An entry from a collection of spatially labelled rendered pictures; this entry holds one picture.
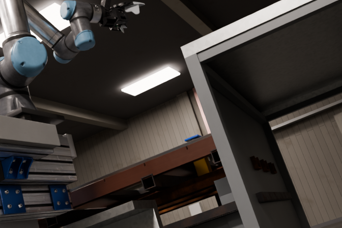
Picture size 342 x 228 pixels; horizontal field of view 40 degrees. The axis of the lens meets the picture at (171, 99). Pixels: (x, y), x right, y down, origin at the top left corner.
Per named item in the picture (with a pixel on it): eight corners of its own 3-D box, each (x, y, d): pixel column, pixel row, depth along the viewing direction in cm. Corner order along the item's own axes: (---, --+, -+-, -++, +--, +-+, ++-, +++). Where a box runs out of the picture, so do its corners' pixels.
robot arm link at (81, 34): (86, 56, 182) (79, 32, 185) (100, 41, 175) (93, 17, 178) (68, 55, 177) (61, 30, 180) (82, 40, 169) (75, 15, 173)
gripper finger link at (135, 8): (148, 12, 193) (127, 20, 192) (143, 2, 196) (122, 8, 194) (148, 8, 190) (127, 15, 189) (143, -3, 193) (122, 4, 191)
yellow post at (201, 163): (205, 187, 189) (190, 143, 195) (216, 183, 188) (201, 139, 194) (201, 187, 185) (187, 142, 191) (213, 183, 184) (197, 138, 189)
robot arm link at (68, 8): (61, 25, 177) (56, 6, 179) (86, 28, 184) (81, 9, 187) (70, 14, 171) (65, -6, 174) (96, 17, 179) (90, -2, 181)
